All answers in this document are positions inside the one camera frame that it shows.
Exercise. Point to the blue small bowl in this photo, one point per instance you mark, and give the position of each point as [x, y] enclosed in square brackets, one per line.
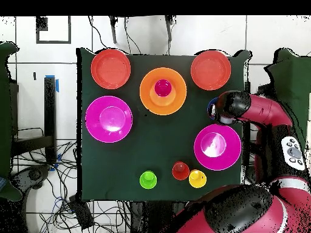
[209, 106]

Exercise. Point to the dark green tablecloth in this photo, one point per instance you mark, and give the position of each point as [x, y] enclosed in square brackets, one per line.
[145, 145]

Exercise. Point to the crimson plastic cup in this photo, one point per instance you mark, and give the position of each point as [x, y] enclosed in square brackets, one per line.
[163, 87]

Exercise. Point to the black stand leg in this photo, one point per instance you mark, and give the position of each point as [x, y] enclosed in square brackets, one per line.
[169, 29]
[113, 31]

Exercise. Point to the blue tape strip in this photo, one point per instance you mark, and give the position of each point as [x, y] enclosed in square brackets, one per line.
[57, 86]

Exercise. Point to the pink large bowl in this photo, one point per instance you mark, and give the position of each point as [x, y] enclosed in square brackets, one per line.
[227, 156]
[108, 119]

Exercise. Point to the black pedestal foot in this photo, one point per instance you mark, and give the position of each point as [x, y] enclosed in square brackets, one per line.
[35, 175]

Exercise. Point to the red-orange plastic cup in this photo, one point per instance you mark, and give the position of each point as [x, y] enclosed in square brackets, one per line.
[180, 171]

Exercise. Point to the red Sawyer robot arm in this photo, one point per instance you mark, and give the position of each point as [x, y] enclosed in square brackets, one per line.
[267, 114]

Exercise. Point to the yellow plastic cup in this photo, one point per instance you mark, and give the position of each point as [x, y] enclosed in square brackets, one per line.
[197, 179]

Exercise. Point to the black power box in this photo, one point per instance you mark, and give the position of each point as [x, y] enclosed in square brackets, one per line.
[81, 212]

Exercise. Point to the green cloth covered table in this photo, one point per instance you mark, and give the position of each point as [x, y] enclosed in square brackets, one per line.
[294, 85]
[6, 121]

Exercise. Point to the orange large bowl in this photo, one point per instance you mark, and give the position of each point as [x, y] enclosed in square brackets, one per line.
[148, 97]

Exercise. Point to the black frame stand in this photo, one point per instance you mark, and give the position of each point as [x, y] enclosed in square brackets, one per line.
[50, 109]

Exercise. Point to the green plastic cup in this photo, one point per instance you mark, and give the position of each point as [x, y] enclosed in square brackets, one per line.
[148, 180]

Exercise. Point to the red shallow bowl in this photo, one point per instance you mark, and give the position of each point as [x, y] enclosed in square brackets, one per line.
[110, 69]
[210, 70]

